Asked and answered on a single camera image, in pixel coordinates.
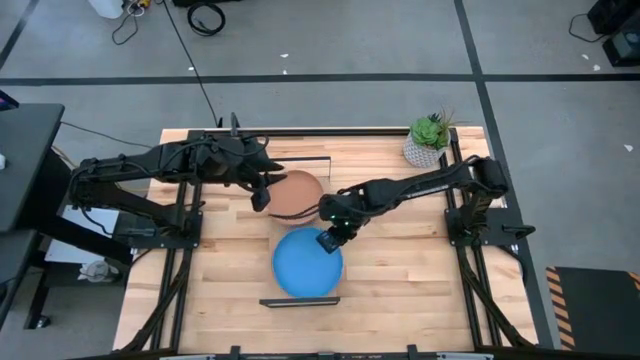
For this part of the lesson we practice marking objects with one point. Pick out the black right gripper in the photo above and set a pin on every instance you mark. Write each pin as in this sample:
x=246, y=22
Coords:
x=340, y=210

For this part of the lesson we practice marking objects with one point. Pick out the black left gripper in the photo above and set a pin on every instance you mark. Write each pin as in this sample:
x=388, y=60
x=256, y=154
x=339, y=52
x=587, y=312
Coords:
x=247, y=162

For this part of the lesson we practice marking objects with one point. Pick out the small terracotta plate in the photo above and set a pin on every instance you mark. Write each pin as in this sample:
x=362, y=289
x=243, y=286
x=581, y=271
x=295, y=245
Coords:
x=295, y=192

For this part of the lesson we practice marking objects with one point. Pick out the blue-grey plate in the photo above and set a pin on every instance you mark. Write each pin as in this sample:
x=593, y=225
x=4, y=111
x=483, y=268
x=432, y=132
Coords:
x=305, y=267

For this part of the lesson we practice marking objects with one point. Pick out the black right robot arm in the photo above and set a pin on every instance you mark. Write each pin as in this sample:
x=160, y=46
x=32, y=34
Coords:
x=415, y=187

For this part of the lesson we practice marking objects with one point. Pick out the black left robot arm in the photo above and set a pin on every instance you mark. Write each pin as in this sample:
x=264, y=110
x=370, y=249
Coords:
x=150, y=157

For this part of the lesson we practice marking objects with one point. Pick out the black metal wood shelf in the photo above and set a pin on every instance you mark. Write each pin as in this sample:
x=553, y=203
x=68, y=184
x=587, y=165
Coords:
x=300, y=302

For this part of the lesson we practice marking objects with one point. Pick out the white triangle-pattern plant pot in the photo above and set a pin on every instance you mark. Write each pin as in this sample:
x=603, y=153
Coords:
x=417, y=152

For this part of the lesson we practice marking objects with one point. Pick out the green succulent plant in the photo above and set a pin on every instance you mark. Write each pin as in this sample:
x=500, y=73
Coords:
x=427, y=131

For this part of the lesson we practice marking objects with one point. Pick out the white flat board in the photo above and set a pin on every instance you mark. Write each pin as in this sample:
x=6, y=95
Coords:
x=107, y=215

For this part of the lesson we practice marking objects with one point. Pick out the crumpled grey cloth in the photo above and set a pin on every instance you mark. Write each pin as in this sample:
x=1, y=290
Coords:
x=97, y=271

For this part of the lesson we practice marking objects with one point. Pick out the white bin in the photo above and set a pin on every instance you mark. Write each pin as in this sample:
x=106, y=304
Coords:
x=106, y=7

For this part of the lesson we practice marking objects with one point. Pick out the black desk top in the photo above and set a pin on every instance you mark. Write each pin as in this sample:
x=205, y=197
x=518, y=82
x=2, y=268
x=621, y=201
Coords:
x=30, y=160

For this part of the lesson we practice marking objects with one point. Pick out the black hazard-striped floor mat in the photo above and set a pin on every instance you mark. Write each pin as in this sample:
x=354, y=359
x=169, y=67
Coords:
x=600, y=310

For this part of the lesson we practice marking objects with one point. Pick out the black equipment case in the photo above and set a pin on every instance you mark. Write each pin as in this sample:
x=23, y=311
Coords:
x=612, y=15
x=625, y=47

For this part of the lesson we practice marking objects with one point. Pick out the black aluminium rig frame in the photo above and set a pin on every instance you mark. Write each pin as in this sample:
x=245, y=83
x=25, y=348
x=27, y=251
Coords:
x=350, y=132

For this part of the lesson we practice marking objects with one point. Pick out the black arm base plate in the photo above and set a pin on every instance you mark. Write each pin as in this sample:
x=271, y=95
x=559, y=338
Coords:
x=500, y=225
x=150, y=235

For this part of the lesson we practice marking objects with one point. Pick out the black desk leg frame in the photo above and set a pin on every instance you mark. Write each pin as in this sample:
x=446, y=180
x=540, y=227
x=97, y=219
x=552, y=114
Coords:
x=80, y=242

